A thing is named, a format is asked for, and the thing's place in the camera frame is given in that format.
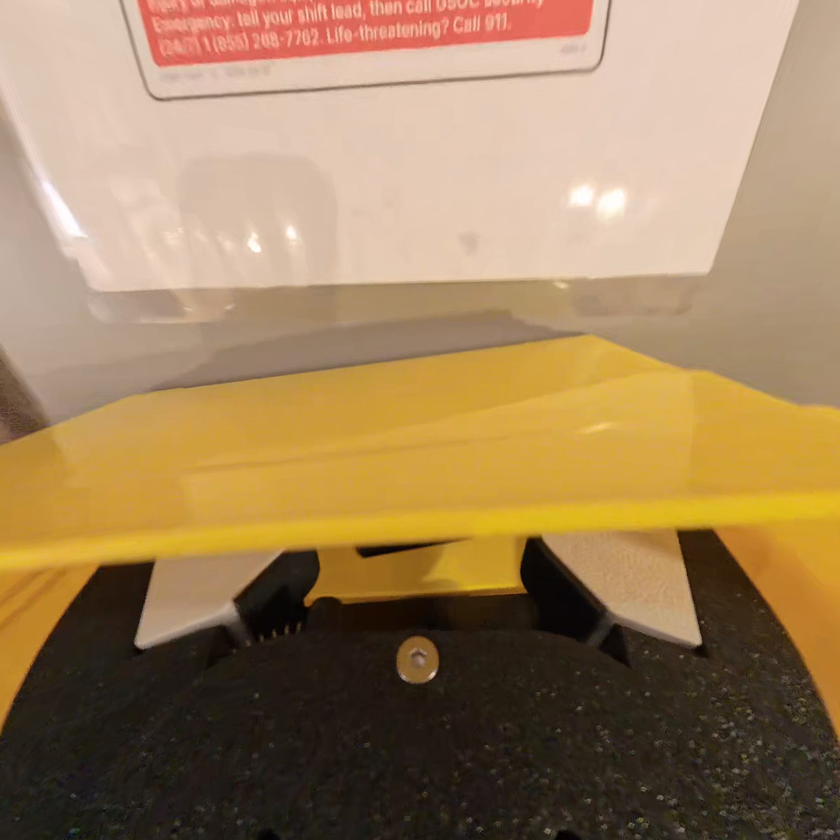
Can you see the yellow plastic bin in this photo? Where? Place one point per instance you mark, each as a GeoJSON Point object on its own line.
{"type": "Point", "coordinates": [420, 446]}

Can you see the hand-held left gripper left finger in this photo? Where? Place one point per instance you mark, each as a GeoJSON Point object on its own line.
{"type": "Point", "coordinates": [190, 600]}

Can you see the laminated paper sheet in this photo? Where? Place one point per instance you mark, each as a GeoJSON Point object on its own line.
{"type": "Point", "coordinates": [420, 164]}

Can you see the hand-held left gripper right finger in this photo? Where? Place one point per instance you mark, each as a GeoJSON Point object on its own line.
{"type": "Point", "coordinates": [630, 584]}

